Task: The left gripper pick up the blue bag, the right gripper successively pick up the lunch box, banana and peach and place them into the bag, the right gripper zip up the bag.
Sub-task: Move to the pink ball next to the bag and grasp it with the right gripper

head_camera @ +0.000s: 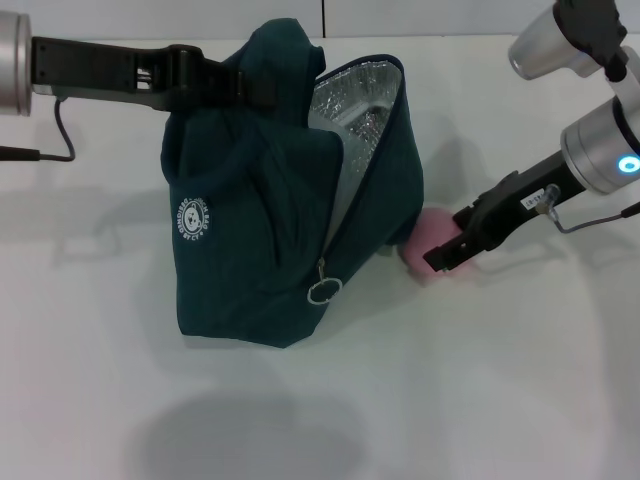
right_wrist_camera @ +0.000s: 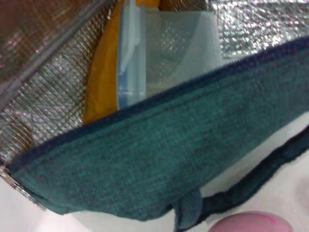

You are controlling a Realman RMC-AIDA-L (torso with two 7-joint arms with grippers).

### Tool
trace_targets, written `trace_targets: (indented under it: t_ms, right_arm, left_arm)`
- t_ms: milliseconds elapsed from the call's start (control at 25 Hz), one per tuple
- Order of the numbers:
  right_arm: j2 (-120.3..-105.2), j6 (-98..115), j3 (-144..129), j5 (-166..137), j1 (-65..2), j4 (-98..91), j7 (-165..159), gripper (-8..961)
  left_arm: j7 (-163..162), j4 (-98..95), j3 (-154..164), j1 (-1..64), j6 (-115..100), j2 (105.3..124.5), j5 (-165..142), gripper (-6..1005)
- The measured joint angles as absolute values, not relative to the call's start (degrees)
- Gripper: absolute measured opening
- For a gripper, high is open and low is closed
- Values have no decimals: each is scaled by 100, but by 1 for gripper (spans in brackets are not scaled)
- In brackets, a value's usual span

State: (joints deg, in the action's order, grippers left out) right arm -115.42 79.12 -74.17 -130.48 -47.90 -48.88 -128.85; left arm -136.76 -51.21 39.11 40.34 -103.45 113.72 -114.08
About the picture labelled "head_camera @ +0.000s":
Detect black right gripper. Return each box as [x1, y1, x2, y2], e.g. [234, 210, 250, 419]
[423, 149, 585, 275]

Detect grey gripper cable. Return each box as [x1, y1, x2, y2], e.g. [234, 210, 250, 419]
[0, 97, 77, 164]
[537, 184, 640, 236]

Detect grey right gripper cable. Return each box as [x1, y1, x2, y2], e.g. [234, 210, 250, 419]
[537, 184, 640, 236]

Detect grey left gripper cable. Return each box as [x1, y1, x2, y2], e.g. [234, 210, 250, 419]
[0, 97, 77, 164]

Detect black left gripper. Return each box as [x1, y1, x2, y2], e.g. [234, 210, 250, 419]
[29, 34, 281, 115]

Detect pink toy peach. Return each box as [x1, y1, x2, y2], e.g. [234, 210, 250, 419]
[402, 208, 481, 279]

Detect dark teal insulated lunch bag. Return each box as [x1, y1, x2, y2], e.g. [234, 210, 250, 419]
[160, 18, 426, 351]

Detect clear plastic food container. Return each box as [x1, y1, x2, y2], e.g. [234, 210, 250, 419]
[308, 99, 399, 151]

